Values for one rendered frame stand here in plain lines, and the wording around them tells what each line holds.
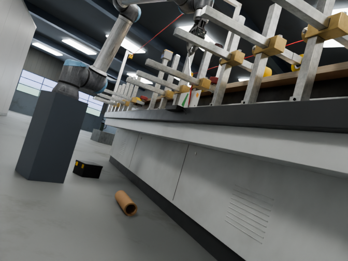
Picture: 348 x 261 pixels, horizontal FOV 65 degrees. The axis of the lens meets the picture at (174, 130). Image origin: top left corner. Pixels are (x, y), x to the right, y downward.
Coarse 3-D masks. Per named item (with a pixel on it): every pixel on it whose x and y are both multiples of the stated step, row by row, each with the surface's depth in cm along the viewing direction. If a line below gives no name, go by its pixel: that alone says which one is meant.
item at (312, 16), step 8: (272, 0) 76; (280, 0) 75; (288, 0) 75; (296, 0) 76; (288, 8) 77; (296, 8) 76; (304, 8) 77; (312, 8) 78; (296, 16) 80; (304, 16) 79; (312, 16) 78; (320, 16) 79; (312, 24) 81; (320, 24) 80; (336, 40) 86; (344, 40) 85
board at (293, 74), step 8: (336, 64) 94; (344, 64) 91; (288, 72) 114; (296, 72) 110; (320, 72) 99; (328, 72) 97; (336, 72) 95; (344, 72) 93; (248, 80) 138; (264, 80) 127; (272, 80) 122; (280, 80) 118; (288, 80) 115; (296, 80) 113; (320, 80) 106; (232, 88) 152; (240, 88) 147; (160, 96) 258
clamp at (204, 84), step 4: (200, 80) 149; (204, 80) 146; (208, 80) 147; (200, 84) 147; (204, 84) 146; (208, 84) 147; (192, 88) 156; (200, 88) 150; (204, 88) 148; (208, 88) 148
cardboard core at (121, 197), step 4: (120, 192) 187; (124, 192) 188; (116, 196) 186; (120, 196) 180; (124, 196) 177; (128, 196) 180; (120, 200) 175; (124, 200) 170; (128, 200) 168; (132, 200) 172; (120, 204) 173; (124, 204) 166; (128, 204) 163; (132, 204) 164; (124, 208) 163; (128, 208) 174; (132, 208) 171; (136, 208) 165; (128, 212) 168; (132, 212) 167
